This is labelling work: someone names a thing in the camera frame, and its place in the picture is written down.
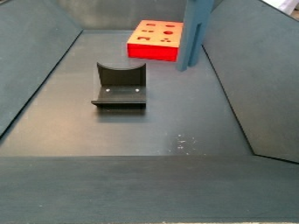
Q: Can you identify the blue double-square peg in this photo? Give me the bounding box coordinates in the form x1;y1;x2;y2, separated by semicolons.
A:
177;0;214;71

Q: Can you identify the red foam shape board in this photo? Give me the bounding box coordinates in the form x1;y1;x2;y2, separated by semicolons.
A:
126;20;183;61

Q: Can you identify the black curved holder stand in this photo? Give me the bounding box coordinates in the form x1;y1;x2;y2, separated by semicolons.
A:
91;63;147;109

